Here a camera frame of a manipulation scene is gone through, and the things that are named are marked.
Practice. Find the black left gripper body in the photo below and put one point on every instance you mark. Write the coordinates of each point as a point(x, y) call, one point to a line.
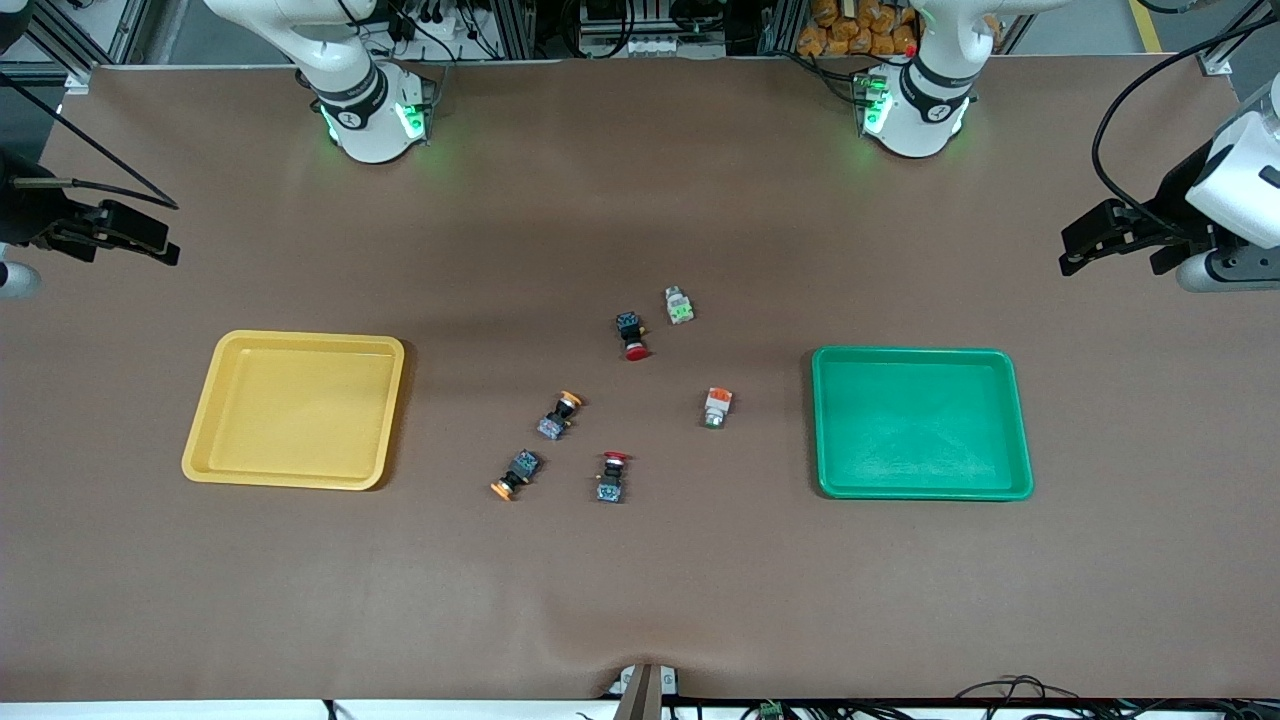
point(1178, 203)

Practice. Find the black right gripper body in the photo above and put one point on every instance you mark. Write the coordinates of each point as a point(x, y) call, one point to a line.
point(28, 214)

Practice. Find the green push button white body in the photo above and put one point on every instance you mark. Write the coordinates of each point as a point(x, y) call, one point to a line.
point(717, 405)
point(679, 306)

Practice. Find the yellow mushroom push button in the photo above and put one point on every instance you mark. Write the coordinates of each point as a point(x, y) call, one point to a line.
point(524, 466)
point(550, 426)

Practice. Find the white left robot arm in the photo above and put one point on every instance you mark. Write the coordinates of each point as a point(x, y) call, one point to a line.
point(930, 110)

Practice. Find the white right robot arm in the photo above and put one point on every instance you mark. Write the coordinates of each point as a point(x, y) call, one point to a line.
point(360, 100)

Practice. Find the yellow plastic tray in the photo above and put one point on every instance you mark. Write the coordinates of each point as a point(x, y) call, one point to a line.
point(290, 410)

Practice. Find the green plastic tray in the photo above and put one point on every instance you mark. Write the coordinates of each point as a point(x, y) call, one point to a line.
point(920, 425)

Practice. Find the orange net bag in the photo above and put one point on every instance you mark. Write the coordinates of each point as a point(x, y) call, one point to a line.
point(850, 28)

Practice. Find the red mushroom push button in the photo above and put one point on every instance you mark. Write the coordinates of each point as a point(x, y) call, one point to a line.
point(611, 485)
point(631, 330)

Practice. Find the white power strip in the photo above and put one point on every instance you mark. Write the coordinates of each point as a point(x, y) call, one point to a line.
point(640, 46)

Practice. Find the brown table mat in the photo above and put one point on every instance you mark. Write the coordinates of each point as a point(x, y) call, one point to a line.
point(640, 580)

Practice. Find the aluminium frame profile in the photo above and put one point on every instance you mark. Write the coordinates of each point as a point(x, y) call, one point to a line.
point(1235, 40)
point(90, 45)

